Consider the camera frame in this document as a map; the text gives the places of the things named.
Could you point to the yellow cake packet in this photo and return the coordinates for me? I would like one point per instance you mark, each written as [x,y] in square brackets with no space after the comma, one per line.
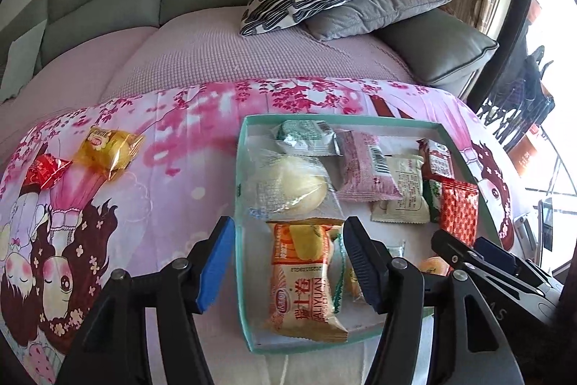
[108,150]

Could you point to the round crackers packet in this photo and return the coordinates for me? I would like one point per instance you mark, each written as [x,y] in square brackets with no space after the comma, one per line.
[345,276]

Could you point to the printed cartoon blanket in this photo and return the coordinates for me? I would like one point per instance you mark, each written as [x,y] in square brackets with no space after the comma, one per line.
[180,168]

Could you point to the white packet with green edges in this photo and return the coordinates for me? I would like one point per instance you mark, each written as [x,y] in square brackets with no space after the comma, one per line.
[401,195]

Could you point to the green biscuit packet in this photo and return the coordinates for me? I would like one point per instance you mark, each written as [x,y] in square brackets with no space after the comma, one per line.
[433,200]

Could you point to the orange and cream roll packet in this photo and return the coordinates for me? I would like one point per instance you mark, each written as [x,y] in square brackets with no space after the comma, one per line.
[302,285]

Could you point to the teal cardboard box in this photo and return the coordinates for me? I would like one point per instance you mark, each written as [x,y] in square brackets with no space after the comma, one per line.
[405,234]

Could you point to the pink sofa cover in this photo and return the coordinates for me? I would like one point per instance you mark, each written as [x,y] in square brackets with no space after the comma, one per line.
[225,55]

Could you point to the grey pillow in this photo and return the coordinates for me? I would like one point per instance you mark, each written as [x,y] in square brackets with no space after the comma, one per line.
[387,10]

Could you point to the small jelly cup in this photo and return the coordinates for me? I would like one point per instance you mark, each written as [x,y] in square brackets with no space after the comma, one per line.
[432,265]

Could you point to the mauve snack packet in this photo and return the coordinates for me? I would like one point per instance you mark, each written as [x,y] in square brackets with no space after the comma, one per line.
[365,168]

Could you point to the dark red wafer packet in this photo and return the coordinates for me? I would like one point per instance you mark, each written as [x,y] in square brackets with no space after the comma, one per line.
[437,157]

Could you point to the red flower snack packet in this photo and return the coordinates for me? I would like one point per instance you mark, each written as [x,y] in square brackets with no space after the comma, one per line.
[45,170]

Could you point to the round cake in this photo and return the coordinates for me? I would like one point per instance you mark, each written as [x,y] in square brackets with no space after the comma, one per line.
[288,186]

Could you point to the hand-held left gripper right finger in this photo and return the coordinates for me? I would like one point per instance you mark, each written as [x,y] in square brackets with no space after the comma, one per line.
[365,267]

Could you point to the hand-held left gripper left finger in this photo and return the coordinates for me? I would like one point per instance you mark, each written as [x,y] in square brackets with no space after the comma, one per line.
[216,267]

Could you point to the drying rack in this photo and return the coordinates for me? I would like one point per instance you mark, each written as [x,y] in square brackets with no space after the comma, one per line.
[518,96]

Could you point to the red patterned snack packet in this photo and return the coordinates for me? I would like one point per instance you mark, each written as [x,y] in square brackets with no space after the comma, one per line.
[457,213]

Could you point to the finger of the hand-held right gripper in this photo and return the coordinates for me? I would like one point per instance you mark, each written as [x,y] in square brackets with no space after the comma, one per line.
[455,252]
[496,256]

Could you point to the pale green pillow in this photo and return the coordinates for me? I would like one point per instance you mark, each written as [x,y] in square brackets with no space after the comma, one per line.
[22,60]

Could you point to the teal and white snack packet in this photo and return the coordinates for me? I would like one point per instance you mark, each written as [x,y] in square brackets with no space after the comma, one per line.
[306,137]

